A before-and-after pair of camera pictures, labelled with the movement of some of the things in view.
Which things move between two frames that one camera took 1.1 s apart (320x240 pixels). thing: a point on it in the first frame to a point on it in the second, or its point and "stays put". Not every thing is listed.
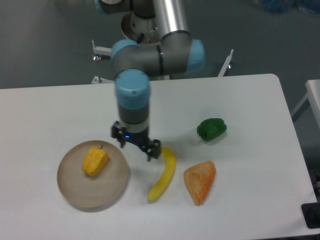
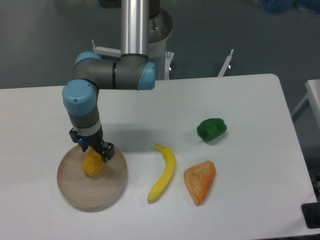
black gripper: [137, 134] to [106, 150]
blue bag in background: [281, 6] stays put
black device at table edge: [311, 212] stays put
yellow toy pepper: [95, 160] stays put
